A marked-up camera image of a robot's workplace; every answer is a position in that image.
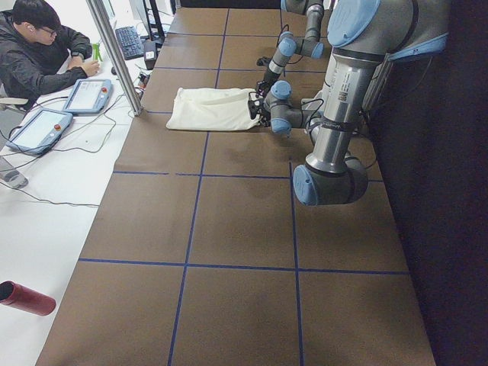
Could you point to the teach pendant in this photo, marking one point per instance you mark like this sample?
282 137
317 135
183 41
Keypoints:
40 133
88 96

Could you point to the red cylindrical bottle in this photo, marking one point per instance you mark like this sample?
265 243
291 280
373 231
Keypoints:
23 298

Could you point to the green plastic toy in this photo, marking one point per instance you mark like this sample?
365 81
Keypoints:
96 52

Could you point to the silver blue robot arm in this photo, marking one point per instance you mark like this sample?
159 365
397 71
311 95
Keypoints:
363 35
309 45

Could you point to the far teach pendant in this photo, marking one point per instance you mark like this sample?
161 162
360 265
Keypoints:
88 96

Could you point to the black keyboard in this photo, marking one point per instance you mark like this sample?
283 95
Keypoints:
129 42

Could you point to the seated person in black jacket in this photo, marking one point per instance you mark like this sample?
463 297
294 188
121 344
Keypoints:
39 55

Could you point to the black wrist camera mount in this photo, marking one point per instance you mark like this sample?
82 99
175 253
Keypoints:
254 108
263 61

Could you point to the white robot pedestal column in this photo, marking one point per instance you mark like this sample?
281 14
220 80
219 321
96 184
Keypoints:
340 99

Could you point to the cream cat print shirt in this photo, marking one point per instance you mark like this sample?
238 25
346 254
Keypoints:
211 109

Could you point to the near teach pendant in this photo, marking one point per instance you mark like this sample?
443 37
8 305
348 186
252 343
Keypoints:
40 133

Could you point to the aluminium frame post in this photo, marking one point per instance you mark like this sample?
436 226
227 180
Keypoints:
102 23

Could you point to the black power adapter box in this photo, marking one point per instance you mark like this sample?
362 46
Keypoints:
150 54

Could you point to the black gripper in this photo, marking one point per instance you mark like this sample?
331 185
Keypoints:
264 86
255 109

